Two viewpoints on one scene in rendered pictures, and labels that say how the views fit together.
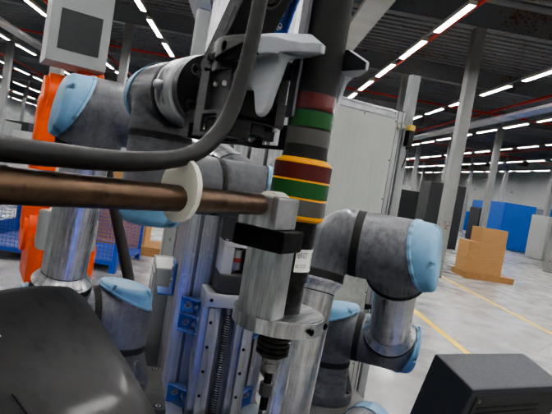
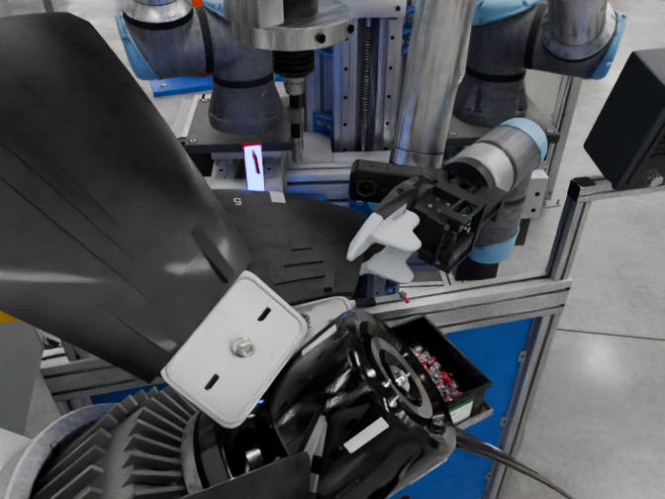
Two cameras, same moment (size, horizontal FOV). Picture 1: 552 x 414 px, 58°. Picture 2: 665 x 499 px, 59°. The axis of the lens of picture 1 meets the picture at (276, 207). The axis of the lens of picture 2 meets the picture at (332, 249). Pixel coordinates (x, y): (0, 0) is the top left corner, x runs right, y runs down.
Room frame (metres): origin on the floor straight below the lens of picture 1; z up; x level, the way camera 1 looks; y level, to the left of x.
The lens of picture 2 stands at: (0.04, -0.11, 1.54)
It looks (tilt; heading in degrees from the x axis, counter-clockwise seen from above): 37 degrees down; 12
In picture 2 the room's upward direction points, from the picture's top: straight up
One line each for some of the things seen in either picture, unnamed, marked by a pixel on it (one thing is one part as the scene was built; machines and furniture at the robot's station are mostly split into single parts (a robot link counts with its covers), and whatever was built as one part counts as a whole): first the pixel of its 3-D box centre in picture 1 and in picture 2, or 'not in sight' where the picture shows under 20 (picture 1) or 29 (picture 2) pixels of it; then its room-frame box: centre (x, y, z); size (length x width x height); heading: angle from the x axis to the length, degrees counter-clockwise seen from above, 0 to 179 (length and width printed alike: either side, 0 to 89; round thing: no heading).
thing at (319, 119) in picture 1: (310, 121); not in sight; (0.38, -0.02, 1.59); 0.03 x 0.03 x 0.01
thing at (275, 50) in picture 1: (272, 77); not in sight; (0.38, 0.02, 1.62); 0.09 x 0.03 x 0.06; 27
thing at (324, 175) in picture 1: (302, 172); not in sight; (0.38, -0.02, 1.55); 0.04 x 0.04 x 0.01
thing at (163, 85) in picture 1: (192, 91); not in sight; (0.54, 0.11, 1.62); 0.08 x 0.05 x 0.08; 126
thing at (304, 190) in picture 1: (299, 189); not in sight; (0.38, -0.02, 1.54); 0.04 x 0.04 x 0.01
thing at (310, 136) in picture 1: (307, 138); not in sight; (0.38, -0.02, 1.58); 0.03 x 0.03 x 0.01
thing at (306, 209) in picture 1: (296, 205); not in sight; (0.38, -0.02, 1.52); 0.04 x 0.04 x 0.01
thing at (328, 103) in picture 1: (313, 103); not in sight; (0.38, -0.02, 1.60); 0.03 x 0.03 x 0.01
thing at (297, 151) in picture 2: (264, 398); (296, 125); (0.38, -0.02, 1.37); 0.01 x 0.01 x 0.05
